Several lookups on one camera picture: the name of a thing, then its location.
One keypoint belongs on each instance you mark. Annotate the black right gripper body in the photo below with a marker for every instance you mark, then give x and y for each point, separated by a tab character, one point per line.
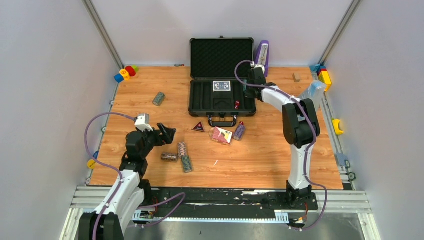
249	92

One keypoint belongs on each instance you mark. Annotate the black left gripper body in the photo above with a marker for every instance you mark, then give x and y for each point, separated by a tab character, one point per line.
160	134

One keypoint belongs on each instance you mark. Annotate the pink poker chip stack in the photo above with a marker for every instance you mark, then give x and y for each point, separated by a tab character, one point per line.
182	149

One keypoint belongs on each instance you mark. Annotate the grey-green poker chip stack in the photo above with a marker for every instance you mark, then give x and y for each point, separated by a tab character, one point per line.
159	99

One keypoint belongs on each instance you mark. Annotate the black poker set case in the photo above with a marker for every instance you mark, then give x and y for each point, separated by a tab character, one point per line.
220	59

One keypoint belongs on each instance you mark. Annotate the red playing card deck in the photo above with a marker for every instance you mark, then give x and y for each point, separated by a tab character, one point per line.
221	135

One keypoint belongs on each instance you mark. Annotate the purple poker chip stack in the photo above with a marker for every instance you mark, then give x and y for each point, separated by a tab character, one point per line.
239	132

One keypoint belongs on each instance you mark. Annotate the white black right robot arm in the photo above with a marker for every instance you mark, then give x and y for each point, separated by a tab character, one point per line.
300	130

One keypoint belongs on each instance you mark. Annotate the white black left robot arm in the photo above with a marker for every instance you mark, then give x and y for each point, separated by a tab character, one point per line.
111	217

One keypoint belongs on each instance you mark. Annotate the purple metronome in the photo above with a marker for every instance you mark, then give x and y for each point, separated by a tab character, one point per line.
262	55

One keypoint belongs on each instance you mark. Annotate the brown poker chip stack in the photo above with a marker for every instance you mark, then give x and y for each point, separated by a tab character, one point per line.
169	157

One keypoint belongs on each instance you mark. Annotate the red dice in case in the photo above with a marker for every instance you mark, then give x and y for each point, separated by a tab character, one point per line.
237	105

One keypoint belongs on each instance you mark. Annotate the black triangular all-in button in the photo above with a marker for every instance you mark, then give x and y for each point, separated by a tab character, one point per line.
199	127

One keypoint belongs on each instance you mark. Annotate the blue playing card deck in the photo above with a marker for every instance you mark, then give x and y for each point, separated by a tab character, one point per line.
222	86

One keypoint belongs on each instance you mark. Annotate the dark green poker chip stack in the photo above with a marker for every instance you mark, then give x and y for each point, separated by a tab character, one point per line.
187	166

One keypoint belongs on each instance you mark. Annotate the small wooden block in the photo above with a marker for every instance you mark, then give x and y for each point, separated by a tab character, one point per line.
296	77

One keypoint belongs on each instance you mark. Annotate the clear plastic bag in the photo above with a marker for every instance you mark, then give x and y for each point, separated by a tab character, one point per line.
315	91

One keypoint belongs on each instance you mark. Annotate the colourful toy brick stack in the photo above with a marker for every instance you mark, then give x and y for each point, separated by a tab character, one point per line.
322	74

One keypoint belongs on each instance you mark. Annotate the colourful round toy blocks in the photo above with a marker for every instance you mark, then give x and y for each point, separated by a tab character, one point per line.
126	73

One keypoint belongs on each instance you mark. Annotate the yellow round tag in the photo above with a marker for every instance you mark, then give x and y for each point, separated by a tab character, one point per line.
91	164

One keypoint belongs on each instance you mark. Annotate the yellow curved toy piece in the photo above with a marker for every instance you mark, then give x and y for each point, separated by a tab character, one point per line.
337	126

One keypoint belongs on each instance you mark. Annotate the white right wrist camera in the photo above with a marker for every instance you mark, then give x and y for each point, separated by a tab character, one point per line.
258	66

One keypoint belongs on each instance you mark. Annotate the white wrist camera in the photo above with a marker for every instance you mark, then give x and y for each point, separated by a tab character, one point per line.
141	123
258	66

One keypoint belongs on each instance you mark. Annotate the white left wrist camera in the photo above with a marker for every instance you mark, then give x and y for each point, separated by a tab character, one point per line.
141	123

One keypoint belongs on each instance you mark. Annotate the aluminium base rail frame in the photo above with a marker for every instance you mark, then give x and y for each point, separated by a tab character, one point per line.
209	205

